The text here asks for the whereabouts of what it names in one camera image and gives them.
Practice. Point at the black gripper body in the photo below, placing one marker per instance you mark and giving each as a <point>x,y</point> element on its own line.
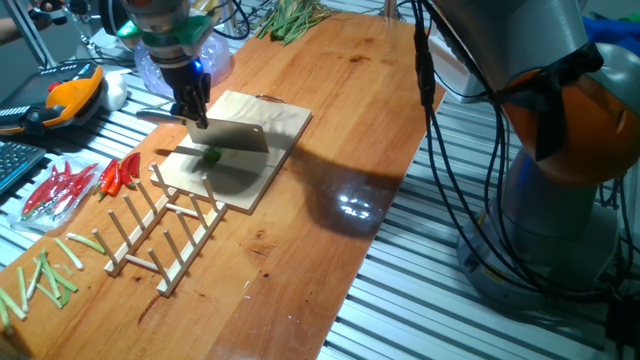
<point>186,76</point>

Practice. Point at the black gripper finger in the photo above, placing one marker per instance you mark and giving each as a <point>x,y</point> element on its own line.
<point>181,101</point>
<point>200,107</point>

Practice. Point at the steel cleaver knife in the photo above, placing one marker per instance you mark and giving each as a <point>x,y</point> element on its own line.
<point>230,136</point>

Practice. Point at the green chili pepper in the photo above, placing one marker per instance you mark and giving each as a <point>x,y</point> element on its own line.
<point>212,156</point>

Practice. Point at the bystander forearm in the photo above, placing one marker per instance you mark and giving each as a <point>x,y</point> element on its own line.
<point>12,31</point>

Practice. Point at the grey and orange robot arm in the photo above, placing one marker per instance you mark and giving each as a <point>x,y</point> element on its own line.
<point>520,40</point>

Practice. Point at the dark red chili pepper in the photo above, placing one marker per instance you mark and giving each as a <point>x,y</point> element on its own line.
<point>109,170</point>
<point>135,165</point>
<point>126,172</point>

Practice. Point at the orange red chili pepper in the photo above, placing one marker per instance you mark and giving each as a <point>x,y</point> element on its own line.
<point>106,187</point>
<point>116,182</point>

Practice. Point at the bystander hand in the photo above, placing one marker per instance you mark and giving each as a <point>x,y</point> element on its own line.
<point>46,5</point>

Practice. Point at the translucent plastic bag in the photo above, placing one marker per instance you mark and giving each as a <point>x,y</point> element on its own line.
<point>220,60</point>

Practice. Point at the white crumpled cloth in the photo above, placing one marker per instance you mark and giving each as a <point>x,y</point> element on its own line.
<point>116,90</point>

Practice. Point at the yellow food package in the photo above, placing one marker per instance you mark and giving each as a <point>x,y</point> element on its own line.
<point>205,5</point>

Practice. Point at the light wooden cutting board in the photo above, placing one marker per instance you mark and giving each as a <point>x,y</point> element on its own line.
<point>285,120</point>

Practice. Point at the large glossy wooden board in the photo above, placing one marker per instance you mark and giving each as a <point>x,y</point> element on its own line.
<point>300,75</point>

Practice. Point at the orange and black teach pendant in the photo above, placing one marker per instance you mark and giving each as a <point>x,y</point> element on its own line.
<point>75,95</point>

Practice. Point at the bundle of green stalks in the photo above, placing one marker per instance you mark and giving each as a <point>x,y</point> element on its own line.
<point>292,20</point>

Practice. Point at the wooden peg dish rack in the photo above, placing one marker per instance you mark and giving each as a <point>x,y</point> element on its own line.
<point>135,235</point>

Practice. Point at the plastic bag of red chilies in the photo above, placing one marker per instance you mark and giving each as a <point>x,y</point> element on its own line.
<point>50,195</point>

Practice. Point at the pale green stalk piece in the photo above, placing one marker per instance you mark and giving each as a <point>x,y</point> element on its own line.
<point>12,304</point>
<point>5,317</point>
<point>49,272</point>
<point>85,241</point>
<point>67,285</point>
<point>65,297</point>
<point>69,254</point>
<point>34,280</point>
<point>22,290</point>
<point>50,296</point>

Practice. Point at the black keyboard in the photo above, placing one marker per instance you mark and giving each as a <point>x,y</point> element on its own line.
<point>17,162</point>

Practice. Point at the white box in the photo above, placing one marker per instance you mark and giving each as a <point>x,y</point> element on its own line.
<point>462,82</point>

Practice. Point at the blue plastic bag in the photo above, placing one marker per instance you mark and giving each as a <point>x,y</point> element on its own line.
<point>615,31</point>

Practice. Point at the aluminium frame post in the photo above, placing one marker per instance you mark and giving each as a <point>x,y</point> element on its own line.
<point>229,25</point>

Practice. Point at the aluminium frame bar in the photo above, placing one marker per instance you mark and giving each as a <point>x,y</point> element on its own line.
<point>390,7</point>
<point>31,35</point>

